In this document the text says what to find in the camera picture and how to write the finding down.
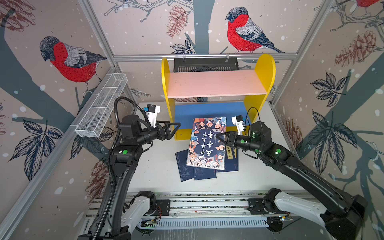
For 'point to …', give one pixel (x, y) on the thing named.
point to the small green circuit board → (148, 224)
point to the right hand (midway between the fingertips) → (214, 138)
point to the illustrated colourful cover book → (205, 150)
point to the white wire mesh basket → (92, 123)
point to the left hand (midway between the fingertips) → (173, 124)
